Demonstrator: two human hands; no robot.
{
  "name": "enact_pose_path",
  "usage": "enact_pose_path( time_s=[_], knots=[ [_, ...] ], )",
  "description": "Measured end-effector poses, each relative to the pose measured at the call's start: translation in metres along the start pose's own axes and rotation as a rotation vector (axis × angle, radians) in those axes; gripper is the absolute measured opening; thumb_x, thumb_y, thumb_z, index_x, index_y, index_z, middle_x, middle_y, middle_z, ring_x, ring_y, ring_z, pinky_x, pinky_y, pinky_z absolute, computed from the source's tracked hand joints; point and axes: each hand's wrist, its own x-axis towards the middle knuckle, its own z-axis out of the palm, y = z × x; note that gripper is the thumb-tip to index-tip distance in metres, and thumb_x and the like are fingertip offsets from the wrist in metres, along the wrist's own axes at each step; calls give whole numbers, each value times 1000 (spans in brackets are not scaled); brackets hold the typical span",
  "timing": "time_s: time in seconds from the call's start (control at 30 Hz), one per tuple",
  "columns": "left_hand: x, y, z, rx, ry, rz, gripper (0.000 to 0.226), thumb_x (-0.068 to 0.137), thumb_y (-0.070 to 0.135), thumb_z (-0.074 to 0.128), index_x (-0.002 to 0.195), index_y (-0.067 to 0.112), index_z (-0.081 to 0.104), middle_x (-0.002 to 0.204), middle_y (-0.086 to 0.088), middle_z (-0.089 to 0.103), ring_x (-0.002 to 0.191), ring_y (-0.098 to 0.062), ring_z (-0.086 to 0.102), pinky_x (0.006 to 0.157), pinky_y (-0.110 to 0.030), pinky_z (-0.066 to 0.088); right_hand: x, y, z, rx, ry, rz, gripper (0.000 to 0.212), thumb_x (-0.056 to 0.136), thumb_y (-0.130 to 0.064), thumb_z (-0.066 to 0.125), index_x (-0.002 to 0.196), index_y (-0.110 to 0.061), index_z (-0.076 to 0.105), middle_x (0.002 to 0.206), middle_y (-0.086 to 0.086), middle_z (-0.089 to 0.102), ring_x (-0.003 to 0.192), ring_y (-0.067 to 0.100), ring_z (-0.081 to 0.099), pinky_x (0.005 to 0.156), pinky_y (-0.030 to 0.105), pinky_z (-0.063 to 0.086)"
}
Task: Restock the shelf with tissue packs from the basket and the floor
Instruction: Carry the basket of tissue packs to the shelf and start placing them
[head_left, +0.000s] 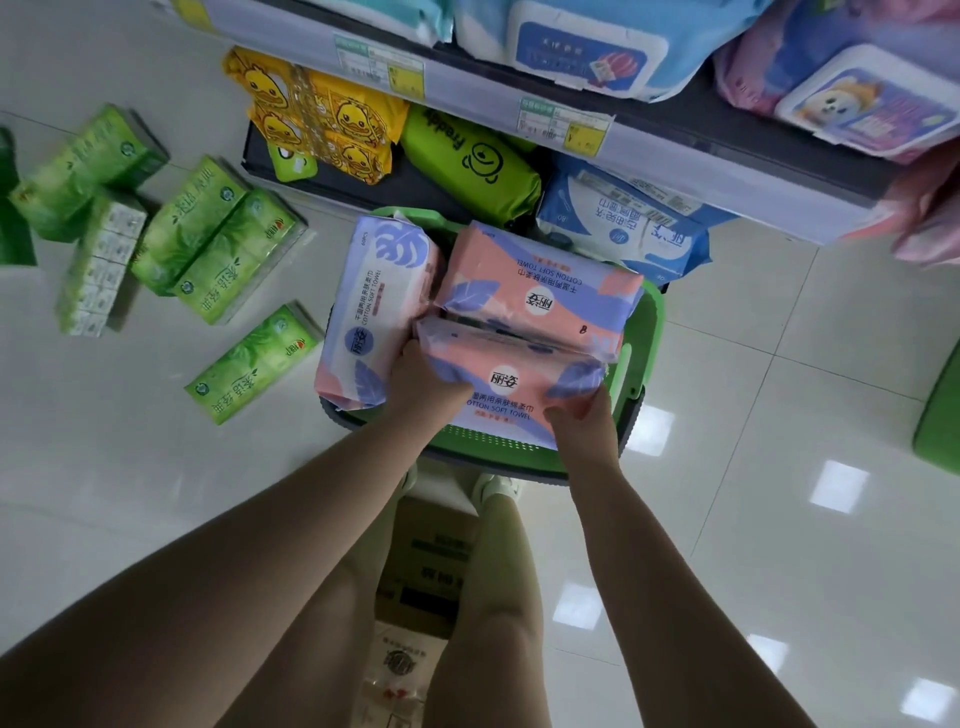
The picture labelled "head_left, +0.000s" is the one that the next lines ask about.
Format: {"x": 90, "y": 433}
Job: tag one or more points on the person's right hand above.
{"x": 589, "y": 431}

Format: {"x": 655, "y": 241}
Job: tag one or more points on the person's left hand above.
{"x": 416, "y": 386}

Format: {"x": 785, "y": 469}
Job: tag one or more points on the person's left thumb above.
{"x": 451, "y": 393}

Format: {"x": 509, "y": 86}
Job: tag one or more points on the person's right thumb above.
{"x": 561, "y": 416}

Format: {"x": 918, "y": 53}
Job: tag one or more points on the pink cotton towel pack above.
{"x": 517, "y": 375}
{"x": 375, "y": 300}
{"x": 540, "y": 289}

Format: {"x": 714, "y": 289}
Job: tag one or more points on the person's left forearm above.
{"x": 225, "y": 570}

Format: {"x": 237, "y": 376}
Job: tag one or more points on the person's right forearm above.
{"x": 660, "y": 600}

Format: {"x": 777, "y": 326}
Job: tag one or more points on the person's white right shoe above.
{"x": 496, "y": 487}

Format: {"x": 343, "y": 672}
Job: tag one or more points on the person's white shoe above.
{"x": 496, "y": 487}
{"x": 409, "y": 480}

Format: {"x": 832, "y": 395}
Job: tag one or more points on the person's white left shoe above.
{"x": 409, "y": 480}

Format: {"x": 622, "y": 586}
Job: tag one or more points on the green plastic shopping basket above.
{"x": 637, "y": 352}

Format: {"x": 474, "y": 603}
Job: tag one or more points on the brown cardboard box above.
{"x": 435, "y": 555}

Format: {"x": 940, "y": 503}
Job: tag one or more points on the blue white cotton pack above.
{"x": 622, "y": 225}

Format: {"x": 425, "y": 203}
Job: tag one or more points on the green tissue pack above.
{"x": 240, "y": 259}
{"x": 82, "y": 172}
{"x": 251, "y": 367}
{"x": 187, "y": 221}

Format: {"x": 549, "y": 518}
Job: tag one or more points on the person's right leg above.
{"x": 487, "y": 622}

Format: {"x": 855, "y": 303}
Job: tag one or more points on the green smiley roll pack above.
{"x": 465, "y": 161}

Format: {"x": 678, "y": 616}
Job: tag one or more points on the small green frog pack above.
{"x": 291, "y": 159}

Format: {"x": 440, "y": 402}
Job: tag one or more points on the white printed bag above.
{"x": 405, "y": 675}

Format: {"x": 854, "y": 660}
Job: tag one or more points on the white yellow price label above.
{"x": 562, "y": 126}
{"x": 379, "y": 64}

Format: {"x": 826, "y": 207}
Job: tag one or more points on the yellow duck tissue pack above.
{"x": 352, "y": 120}
{"x": 262, "y": 86}

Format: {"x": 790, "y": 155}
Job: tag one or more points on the grey metal store shelf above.
{"x": 675, "y": 142}

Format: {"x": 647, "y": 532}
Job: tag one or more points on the blue white wet wipes pack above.
{"x": 585, "y": 45}

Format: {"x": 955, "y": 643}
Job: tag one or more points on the white green pocket tissue strip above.
{"x": 101, "y": 266}

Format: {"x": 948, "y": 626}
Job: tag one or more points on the teal soft pack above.
{"x": 397, "y": 19}

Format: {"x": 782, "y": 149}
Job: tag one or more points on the pink soft pack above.
{"x": 934, "y": 210}

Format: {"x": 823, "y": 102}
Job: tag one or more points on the pink purple wet wipes pack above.
{"x": 847, "y": 82}

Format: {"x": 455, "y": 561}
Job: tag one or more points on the dark green pack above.
{"x": 13, "y": 210}

